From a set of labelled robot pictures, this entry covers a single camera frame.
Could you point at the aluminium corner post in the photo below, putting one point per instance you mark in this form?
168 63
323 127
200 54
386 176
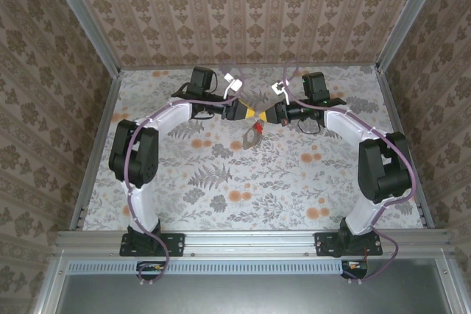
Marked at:
408 16
84 16

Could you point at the small connector plug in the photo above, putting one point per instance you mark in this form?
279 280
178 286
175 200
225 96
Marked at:
355 267
152 268

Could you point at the grey metal sheet panel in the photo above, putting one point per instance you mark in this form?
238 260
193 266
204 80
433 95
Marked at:
250 295

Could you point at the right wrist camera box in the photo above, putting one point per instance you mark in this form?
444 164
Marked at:
279 88

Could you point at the floral patterned table cover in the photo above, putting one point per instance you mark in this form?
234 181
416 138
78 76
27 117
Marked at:
287 214

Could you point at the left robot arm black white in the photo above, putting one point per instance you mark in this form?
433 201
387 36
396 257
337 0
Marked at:
136 156

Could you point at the aluminium frame rail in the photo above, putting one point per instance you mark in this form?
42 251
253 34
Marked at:
250 242

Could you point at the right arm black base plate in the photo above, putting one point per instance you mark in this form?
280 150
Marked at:
325 244

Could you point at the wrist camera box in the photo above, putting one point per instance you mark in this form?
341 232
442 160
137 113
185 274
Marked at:
279 88
233 84

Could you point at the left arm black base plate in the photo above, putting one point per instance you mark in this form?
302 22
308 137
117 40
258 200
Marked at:
173 244

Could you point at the aluminium side rail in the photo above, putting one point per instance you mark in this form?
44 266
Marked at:
103 123
392 123

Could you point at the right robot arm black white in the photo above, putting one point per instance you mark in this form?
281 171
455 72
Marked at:
386 170

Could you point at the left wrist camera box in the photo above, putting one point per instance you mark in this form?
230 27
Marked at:
233 84

